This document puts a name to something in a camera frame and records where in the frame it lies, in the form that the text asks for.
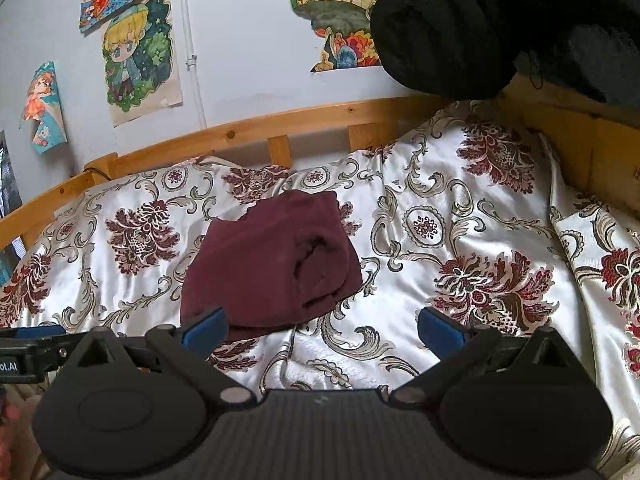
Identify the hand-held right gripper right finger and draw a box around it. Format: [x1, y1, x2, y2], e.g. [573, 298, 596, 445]
[389, 306, 572, 407]

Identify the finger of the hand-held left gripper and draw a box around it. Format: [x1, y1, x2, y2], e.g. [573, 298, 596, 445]
[30, 335, 77, 363]
[0, 325, 67, 340]

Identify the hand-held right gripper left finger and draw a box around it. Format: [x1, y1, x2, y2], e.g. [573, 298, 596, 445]
[65, 306, 257, 409]

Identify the maroon sweater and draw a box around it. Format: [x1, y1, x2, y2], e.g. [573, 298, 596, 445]
[180, 190, 362, 344]

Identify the floral satin bedspread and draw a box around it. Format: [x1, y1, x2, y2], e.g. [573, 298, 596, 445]
[0, 100, 640, 480]

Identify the window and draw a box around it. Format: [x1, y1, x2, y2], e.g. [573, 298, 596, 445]
[0, 129, 24, 217]

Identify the orange-haired cartoon girl poster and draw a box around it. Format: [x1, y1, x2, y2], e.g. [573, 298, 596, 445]
[20, 61, 68, 156]

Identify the blonde cartoon character poster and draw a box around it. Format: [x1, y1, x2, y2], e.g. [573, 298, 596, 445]
[101, 0, 183, 128]

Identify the black puffer jacket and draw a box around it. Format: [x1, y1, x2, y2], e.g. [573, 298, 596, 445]
[370, 0, 640, 107]

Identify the colourful landscape poster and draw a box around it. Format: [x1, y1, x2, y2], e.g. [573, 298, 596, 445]
[284, 0, 392, 73]

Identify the wooden bed frame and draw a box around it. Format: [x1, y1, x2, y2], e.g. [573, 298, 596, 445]
[0, 72, 640, 251]

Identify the white wall pipe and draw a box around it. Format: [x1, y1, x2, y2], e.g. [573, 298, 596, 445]
[179, 0, 209, 129]

